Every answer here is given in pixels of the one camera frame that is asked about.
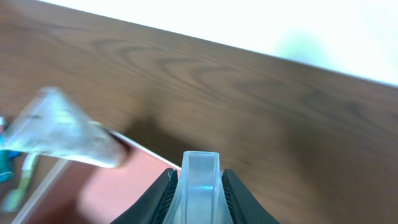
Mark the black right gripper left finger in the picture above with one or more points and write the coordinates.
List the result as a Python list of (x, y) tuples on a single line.
[(154, 203)]

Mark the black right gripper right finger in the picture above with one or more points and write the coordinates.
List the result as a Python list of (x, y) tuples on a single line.
[(242, 205)]

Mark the clear foam pump bottle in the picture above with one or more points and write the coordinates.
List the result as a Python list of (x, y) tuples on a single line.
[(199, 197)]

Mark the white shampoo tube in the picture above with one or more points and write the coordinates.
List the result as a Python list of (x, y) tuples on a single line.
[(54, 125)]

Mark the green Colgate toothpaste tube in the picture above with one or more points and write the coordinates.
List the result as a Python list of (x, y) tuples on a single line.
[(7, 156)]

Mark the white box with pink interior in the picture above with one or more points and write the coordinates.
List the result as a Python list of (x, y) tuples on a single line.
[(73, 192)]

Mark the green and white toothbrush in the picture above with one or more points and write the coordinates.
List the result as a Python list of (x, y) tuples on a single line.
[(15, 197)]

